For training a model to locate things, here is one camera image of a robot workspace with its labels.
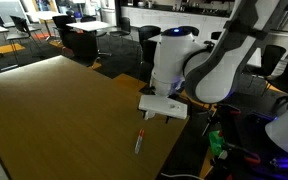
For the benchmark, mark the red and white marker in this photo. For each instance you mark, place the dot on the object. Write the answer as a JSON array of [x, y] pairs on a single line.
[[139, 141]]

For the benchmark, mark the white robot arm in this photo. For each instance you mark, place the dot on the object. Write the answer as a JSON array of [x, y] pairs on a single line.
[[210, 76]]

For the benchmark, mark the white ceramic cup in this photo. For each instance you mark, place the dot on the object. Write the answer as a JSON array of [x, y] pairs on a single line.
[[148, 115]]

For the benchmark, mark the black chair near long table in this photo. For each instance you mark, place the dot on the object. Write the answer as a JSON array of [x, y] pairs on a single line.
[[147, 46]]

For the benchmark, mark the black chair behind small table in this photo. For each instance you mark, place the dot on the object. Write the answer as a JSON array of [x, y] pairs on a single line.
[[124, 29]]

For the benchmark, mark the black chair far middle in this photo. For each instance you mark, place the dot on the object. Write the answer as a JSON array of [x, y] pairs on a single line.
[[193, 30]]

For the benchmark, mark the black chair front small table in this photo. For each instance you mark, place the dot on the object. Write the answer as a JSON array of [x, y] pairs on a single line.
[[83, 45]]

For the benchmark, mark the small white square table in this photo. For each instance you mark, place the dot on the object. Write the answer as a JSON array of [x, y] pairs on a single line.
[[90, 26]]

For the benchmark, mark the green clamp tool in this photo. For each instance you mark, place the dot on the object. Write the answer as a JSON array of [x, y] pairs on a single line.
[[216, 141]]

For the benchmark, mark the black chair far right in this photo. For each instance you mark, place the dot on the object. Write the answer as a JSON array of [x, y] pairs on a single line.
[[215, 35]]

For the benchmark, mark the long white dining table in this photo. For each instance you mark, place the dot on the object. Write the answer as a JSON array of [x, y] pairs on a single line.
[[254, 60]]

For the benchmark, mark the black tripod clamp with red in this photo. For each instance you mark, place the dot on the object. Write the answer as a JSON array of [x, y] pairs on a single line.
[[220, 169]]

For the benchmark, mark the black chair right side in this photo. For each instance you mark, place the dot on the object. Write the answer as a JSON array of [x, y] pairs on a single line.
[[270, 57]]

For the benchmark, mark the black chair far left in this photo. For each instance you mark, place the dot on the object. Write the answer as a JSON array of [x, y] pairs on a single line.
[[23, 32]]

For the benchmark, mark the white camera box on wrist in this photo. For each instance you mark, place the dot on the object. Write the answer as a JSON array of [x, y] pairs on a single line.
[[163, 105]]

